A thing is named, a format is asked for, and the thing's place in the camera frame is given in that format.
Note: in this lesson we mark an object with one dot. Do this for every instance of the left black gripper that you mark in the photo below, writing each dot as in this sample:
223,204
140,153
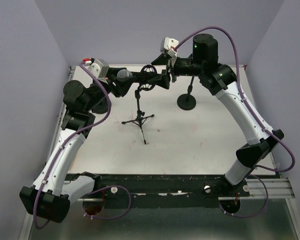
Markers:
123,85

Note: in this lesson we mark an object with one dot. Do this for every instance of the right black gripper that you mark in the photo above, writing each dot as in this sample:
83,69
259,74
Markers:
162,79

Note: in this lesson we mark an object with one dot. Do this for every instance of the silver grey mesh microphone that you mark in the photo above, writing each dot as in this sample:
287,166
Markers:
138,77

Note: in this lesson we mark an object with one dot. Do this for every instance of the black round-base stand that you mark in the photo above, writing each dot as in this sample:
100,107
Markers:
101,107
187,101

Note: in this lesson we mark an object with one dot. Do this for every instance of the black tripod stand shock mount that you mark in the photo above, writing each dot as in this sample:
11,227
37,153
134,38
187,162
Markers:
140,115

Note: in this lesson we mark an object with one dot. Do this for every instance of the black round-base stand front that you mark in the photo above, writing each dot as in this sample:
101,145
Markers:
101,107

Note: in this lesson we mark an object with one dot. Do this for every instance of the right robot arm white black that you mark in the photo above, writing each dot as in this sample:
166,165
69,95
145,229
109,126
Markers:
222,82

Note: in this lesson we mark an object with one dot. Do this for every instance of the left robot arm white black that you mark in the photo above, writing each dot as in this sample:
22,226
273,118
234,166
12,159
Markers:
49,197

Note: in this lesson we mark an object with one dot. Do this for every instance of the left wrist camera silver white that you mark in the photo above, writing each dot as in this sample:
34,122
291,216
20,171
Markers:
99,68

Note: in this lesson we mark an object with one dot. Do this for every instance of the wrist camera silver white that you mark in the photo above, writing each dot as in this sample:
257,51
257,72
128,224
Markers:
99,68
168,48

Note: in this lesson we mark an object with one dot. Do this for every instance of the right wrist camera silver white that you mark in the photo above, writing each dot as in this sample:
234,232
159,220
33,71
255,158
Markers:
168,48

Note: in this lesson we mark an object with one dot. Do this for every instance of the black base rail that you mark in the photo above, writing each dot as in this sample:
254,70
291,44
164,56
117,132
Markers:
159,191

